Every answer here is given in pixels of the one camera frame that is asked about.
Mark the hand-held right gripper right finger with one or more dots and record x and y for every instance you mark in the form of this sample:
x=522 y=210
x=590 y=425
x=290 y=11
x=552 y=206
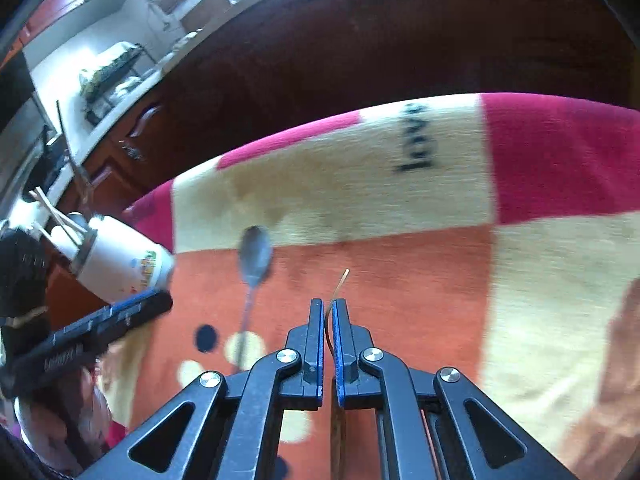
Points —
x=341 y=360

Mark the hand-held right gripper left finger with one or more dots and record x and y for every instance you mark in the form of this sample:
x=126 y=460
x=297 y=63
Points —
x=315 y=360

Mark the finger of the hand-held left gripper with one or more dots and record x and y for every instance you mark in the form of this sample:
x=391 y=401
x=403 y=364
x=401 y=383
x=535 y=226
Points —
x=75 y=347

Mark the wooden chopstick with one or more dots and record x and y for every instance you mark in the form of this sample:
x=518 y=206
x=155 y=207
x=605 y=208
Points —
x=50 y=208
x=338 y=445

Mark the white cartoon print cup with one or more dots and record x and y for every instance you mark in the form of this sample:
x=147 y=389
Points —
x=120 y=260

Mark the small metal spoon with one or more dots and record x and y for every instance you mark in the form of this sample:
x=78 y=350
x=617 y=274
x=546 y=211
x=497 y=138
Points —
x=256 y=257

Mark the person's left forearm pink sleeve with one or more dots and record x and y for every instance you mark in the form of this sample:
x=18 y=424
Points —
x=116 y=435

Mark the person's left hand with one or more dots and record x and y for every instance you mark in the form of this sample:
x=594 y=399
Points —
x=50 y=425

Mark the printed checkered blanket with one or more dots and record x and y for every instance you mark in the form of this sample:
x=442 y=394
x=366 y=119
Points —
x=400 y=270

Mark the black range hood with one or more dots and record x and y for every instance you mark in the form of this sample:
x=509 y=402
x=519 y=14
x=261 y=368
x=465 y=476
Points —
x=15 y=90

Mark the white countertop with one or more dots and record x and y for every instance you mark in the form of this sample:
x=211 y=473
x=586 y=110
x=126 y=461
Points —
x=125 y=105

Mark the dish rack with dishes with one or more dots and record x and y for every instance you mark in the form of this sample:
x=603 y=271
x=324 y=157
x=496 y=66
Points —
x=115 y=67

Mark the dark wooden base cabinet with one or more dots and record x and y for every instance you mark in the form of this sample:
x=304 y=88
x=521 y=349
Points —
x=350 y=50

